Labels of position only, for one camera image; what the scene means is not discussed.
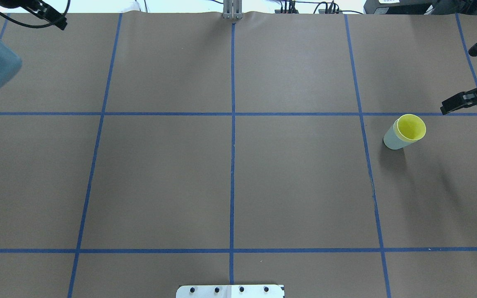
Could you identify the light green cup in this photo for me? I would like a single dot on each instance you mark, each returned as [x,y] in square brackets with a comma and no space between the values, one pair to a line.
[393,138]

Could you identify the usb hub with cables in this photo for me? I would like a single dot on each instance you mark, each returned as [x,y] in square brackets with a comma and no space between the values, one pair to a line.
[304,6]

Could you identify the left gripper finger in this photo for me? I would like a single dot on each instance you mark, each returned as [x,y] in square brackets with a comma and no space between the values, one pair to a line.
[43,10]

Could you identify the brown paper table cover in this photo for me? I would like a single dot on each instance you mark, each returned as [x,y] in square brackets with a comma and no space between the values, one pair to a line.
[144,152]

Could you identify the black labelled box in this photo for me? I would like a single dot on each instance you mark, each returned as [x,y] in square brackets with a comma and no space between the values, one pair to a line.
[397,7]

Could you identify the aluminium frame post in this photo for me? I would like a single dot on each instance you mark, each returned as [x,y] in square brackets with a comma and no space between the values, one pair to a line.
[232,9]

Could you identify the yellow cup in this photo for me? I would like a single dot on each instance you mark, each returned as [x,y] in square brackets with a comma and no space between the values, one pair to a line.
[417,123]

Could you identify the white camera stand pedestal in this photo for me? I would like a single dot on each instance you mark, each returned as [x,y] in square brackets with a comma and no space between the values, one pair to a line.
[231,291]

